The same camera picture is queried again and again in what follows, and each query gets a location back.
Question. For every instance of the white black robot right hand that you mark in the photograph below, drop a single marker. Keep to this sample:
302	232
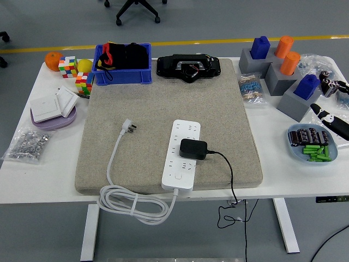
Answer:
334	122

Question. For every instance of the black plug adapter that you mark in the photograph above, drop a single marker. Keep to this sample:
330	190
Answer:
192	148

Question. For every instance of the white power strip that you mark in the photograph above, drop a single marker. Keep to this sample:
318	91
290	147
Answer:
185	131

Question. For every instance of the light blue plate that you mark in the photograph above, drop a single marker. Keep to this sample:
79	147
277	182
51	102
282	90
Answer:
332	144

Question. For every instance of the row of black capacitors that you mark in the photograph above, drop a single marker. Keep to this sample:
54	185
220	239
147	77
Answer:
310	136

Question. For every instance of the pile of green cells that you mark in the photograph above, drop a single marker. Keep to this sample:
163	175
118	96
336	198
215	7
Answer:
313	150

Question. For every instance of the black cylinder cells bundle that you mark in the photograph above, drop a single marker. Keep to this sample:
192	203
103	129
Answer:
328	83

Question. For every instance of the blue square peg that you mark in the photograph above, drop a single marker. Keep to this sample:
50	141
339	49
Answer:
260	47
306	87

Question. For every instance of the clear bag of small parts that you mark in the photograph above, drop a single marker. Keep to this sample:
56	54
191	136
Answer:
313	64

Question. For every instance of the orange cylinder peg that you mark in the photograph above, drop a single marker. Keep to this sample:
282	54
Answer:
283	46
289	64

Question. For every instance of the table height control panel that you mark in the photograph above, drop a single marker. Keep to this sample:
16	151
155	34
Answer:
332	199

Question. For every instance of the bag of resistors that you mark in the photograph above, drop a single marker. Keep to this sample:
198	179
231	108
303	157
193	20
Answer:
251	90

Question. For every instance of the wide grey peg block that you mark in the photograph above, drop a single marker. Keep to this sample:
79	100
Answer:
246	65

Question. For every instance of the white table leg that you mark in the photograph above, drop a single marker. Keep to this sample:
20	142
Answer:
90	232
289	232

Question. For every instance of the black machine housing part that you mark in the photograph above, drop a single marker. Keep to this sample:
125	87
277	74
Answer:
169	65

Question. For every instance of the grey-brown mat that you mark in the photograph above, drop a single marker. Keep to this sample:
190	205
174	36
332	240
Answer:
152	109

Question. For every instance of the black cloth with red trim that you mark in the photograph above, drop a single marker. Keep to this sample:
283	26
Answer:
131	57

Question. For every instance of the blue plastic bin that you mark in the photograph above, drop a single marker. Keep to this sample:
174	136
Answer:
122	76

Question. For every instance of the black office chair base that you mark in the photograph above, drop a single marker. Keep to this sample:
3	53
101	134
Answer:
119	21

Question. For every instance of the colourful puzzle cube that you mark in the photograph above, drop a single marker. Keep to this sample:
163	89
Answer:
66	68
83	83

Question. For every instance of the yellow lemon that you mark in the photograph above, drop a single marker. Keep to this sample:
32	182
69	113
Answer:
85	65

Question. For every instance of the purple tray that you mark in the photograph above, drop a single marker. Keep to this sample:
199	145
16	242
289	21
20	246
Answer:
54	124

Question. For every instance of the orange fruit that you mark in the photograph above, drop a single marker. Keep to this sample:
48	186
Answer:
51	61

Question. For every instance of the bag of metal nuts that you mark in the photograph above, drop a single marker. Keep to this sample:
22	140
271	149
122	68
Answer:
27	146

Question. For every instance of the black chair castors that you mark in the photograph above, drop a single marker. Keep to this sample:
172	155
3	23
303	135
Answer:
4	36

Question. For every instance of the white two-key wall switch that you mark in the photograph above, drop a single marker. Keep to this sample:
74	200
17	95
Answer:
66	99

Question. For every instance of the large white wall switch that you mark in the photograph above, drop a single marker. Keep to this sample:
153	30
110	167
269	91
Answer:
45	109

